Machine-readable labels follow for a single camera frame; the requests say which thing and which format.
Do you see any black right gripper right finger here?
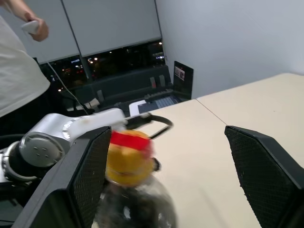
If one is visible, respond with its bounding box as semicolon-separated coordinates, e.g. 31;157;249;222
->
224;125;304;228

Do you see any dark grey sofa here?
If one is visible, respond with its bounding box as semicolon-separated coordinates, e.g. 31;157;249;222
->
60;64;175;113

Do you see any thin white controller cable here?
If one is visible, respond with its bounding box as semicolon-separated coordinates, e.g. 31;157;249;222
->
46;61;89;115

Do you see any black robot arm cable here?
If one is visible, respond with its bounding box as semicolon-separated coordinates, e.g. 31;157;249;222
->
127;113;174;140

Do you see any clear bottle with yellow label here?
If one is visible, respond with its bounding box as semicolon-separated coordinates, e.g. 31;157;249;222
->
94;129;179;228

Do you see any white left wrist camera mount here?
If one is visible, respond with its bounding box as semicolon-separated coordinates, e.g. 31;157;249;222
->
92;108;128;131

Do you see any dark laptop keyboard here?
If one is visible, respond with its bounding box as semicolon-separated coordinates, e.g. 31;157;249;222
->
144;88;185;108

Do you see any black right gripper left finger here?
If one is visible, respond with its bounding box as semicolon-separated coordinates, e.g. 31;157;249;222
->
11;125;113;228

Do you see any dark window with city lights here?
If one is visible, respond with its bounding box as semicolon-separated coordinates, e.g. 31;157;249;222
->
39;40;168;92

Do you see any person's bare hand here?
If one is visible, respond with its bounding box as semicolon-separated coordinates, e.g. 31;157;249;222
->
23;11;50;43

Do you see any grey roller blind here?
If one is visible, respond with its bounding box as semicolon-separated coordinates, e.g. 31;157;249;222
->
61;0;163;58
0;0;82;65

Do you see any white handheld controller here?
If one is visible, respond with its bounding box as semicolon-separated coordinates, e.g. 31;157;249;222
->
20;20;40;34

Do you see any person in white shirt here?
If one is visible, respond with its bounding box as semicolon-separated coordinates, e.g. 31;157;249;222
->
0;14;72;137

